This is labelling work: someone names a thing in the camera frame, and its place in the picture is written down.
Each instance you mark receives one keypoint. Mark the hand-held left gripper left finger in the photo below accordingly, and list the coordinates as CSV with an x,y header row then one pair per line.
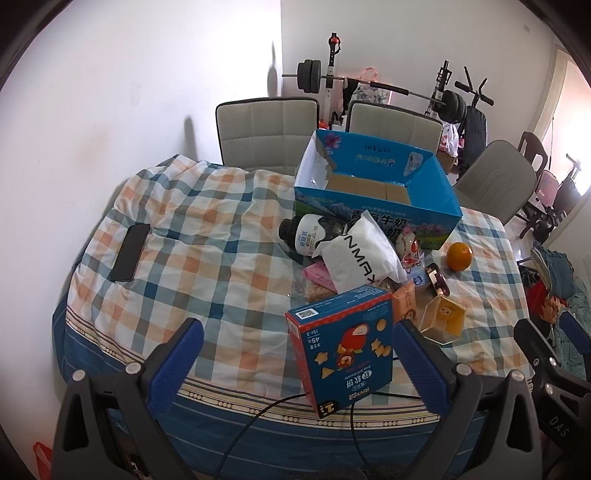
x,y
178,353

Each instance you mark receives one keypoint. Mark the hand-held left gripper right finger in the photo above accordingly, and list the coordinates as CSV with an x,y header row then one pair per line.
x,y
415,353

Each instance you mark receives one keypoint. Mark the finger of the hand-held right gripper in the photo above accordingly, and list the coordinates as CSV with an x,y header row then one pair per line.
x,y
577,332
538,346

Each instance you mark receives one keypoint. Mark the clear yellow small box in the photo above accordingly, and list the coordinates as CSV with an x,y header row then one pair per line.
x,y
443,316

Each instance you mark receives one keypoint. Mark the blue snack box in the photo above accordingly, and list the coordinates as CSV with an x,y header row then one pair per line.
x,y
346,350

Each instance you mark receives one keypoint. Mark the light blue tissue pack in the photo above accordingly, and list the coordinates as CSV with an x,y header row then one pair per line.
x,y
419,278

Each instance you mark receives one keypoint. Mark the orange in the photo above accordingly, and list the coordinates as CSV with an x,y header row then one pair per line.
x,y
458,256

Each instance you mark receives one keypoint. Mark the pink packet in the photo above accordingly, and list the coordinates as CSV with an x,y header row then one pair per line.
x,y
323,274

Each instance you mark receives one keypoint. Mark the blue cardboard box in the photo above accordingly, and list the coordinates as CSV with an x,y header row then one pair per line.
x,y
429,194

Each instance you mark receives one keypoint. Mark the black and white yogurt bottle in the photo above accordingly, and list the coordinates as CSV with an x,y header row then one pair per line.
x,y
307,230

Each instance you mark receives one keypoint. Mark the small orange packet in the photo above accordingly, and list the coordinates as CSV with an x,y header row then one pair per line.
x,y
406,302

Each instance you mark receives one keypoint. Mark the pile of clothes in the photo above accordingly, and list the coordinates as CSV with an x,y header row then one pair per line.
x,y
558,277

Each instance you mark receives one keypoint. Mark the plaid tablecloth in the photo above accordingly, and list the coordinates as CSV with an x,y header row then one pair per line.
x,y
207,258

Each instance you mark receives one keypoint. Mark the black phone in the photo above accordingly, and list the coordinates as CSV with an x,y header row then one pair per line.
x,y
129,254

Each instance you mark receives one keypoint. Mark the beige snack bar packet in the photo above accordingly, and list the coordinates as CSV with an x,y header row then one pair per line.
x,y
318,293

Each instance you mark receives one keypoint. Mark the black exercise machine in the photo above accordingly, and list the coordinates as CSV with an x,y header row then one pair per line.
x,y
565,194

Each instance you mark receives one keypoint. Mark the grey padded chair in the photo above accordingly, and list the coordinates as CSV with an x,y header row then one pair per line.
x,y
392,127
263,134
498,180

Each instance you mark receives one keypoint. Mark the brown plastic chair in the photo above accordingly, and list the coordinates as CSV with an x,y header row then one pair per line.
x,y
533,147

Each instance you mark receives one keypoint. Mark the white and red plastic bag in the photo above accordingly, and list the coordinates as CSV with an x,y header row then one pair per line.
x,y
450,138

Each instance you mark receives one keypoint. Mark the black weight bench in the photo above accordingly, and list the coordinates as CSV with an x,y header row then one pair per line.
x,y
475,129

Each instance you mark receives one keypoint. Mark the floral plastic bag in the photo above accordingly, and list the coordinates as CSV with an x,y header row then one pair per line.
x,y
369,92

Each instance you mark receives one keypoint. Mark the white barbell rack upright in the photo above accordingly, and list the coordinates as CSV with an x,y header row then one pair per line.
x,y
331,83

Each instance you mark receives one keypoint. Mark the black barbell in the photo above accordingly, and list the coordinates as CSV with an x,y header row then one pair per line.
x,y
308,74

